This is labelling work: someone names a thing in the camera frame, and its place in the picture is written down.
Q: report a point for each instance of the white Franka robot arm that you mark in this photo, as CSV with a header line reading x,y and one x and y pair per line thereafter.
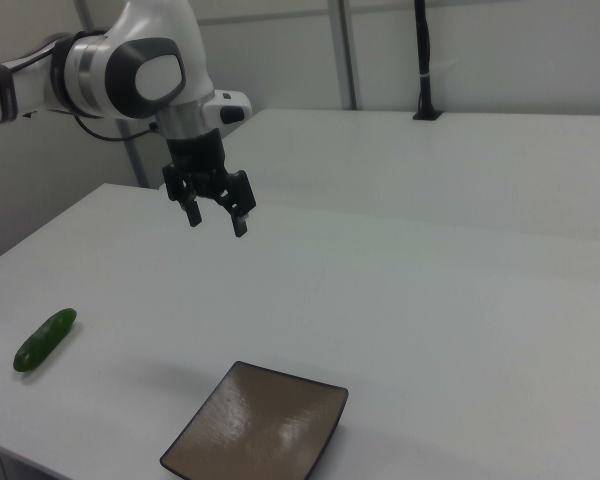
x,y
95,60

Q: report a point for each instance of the square brown ceramic plate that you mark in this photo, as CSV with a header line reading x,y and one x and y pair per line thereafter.
x,y
260,425

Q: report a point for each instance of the green cucumber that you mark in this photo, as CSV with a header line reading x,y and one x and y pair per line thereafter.
x,y
45,340

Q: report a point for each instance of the black pole with base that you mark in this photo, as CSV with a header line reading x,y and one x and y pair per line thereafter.
x,y
424,50

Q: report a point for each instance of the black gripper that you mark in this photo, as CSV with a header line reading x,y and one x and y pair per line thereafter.
x,y
197,152

